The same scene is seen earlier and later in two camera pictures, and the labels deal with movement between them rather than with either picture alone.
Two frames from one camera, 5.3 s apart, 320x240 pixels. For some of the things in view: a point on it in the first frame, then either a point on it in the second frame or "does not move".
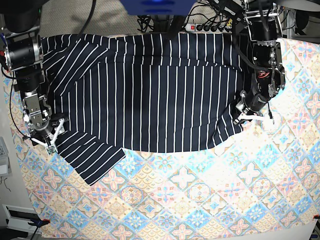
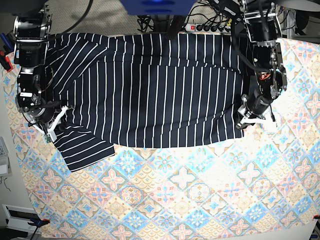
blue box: [160, 7] does not move
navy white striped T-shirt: [160, 93] does not move
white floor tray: [18, 217] does not move
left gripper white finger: [52, 143] -> [63, 109]
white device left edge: [5, 169] does not move
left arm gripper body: [47, 136] -> [37, 111]
